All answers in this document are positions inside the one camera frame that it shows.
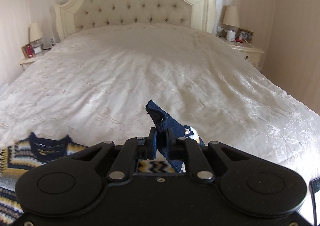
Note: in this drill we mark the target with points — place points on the white device on left nightstand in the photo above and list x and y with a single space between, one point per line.
49 44

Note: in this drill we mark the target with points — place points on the white cylinder on right nightstand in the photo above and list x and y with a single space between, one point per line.
230 36

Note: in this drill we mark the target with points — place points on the red bottle on left nightstand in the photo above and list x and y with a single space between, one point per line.
29 51

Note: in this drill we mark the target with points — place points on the white floral bedspread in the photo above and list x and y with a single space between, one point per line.
97 82

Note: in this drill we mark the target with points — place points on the wooden picture frame right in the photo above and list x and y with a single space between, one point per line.
248 35

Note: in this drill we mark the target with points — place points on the left cream nightstand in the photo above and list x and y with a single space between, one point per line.
26 62

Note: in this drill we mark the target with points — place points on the wooden picture frame left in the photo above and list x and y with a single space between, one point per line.
24 51

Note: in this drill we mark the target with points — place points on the right beige table lamp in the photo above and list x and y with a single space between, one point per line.
231 17

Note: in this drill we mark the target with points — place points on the small red item right nightstand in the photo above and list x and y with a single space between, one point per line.
240 37

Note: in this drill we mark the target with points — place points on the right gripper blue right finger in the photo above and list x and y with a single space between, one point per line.
175 147

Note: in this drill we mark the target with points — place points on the right cream nightstand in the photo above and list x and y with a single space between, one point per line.
247 51

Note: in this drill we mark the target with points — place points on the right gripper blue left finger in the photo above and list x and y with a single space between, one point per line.
147 146

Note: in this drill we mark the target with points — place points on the cream tufted headboard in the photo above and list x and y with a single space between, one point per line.
78 15

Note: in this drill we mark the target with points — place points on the beige table lamp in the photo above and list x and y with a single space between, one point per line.
231 17
35 34

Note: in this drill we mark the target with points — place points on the small white alarm clock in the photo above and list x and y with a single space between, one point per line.
37 50

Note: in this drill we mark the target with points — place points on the wooden picture frame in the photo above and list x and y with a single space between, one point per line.
248 35
24 51

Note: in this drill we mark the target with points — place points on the left beige table lamp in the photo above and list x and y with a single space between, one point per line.
35 34

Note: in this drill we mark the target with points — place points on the cream nightstand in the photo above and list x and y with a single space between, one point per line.
26 62
247 51

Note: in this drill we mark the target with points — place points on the navy yellow patterned knit sweater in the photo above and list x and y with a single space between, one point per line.
32 152

